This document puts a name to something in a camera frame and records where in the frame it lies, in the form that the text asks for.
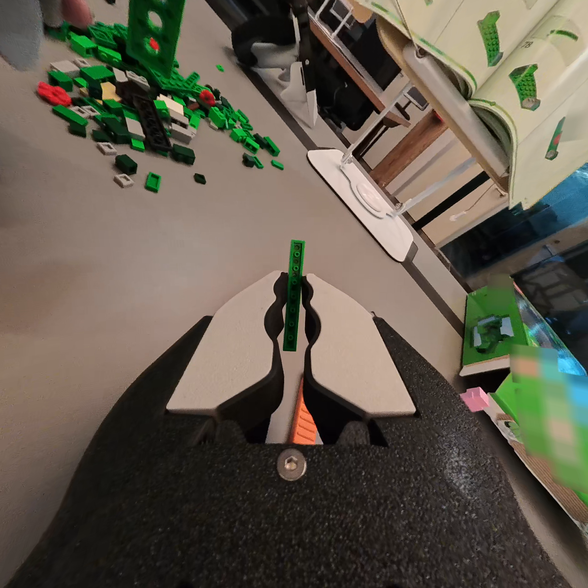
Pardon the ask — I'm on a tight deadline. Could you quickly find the clear book stand white base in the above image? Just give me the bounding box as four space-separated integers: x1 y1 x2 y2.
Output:
306 78 488 263

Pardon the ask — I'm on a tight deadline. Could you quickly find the orange brick separator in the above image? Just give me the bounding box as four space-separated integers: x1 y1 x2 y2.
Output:
288 373 321 445

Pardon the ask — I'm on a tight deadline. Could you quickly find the pile of loose lego pieces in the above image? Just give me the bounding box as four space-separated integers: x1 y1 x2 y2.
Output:
36 21 285 194

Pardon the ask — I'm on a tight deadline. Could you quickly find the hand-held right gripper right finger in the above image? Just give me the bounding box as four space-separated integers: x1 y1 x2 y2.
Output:
301 273 418 421

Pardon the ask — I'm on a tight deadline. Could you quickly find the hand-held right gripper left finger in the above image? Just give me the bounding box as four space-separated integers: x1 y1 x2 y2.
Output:
165 270 285 420

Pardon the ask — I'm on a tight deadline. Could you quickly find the lego instruction booklet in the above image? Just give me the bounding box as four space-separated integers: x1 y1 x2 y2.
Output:
356 0 588 209

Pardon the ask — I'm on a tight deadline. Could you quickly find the white cable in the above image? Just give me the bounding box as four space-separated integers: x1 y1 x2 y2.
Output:
449 186 490 223

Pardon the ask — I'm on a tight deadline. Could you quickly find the open green lego box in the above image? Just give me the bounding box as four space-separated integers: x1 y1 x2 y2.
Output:
488 372 588 524

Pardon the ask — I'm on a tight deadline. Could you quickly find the long green lego plate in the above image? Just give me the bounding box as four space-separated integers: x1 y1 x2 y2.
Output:
282 239 307 353

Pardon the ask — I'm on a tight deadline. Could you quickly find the large green lego panel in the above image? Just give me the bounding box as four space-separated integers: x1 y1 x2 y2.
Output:
125 0 188 81

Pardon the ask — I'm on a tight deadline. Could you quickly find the flat green lego box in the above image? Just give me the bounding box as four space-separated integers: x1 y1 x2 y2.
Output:
459 275 538 378

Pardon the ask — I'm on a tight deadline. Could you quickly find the wooden side table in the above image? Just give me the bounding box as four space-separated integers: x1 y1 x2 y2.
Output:
309 18 460 184

